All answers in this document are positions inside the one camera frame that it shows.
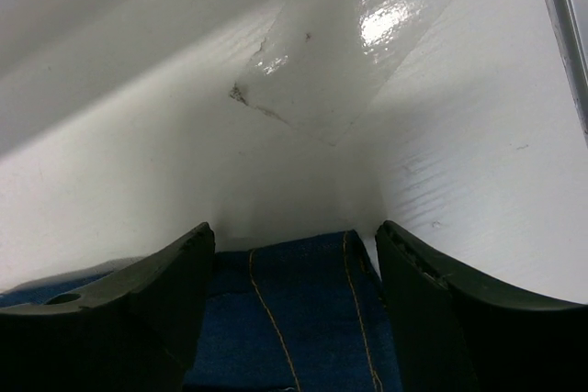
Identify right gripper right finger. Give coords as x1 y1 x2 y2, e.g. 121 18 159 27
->
376 220 587 391

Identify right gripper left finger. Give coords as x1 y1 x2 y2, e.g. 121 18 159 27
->
1 223 215 391

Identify dark blue denim trousers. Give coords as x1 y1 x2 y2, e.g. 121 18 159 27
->
1 232 401 391

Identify clear tape patch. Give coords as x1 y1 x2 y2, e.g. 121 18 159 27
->
230 0 451 145

